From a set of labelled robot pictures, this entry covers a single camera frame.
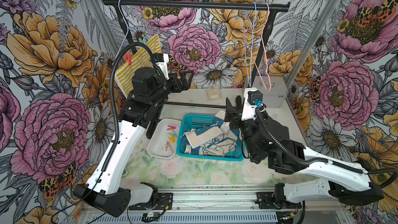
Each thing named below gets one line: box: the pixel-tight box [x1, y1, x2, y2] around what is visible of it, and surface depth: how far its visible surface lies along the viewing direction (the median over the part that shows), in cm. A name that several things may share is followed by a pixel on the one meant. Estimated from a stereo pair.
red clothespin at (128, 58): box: [124, 52, 133, 66], surface depth 66 cm
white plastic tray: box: [147, 118, 182, 159], surface depth 96 cm
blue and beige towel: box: [180, 110, 242, 156], surface depth 85 cm
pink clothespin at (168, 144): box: [165, 141, 174, 153], surface depth 93 cm
